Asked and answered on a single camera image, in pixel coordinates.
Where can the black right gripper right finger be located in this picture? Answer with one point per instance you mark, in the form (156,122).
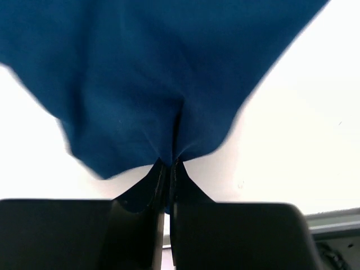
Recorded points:
(211,235)

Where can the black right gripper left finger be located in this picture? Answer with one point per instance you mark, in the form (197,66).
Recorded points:
(122,233)

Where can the blue Mickey t-shirt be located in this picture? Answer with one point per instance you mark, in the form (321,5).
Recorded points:
(133,82)

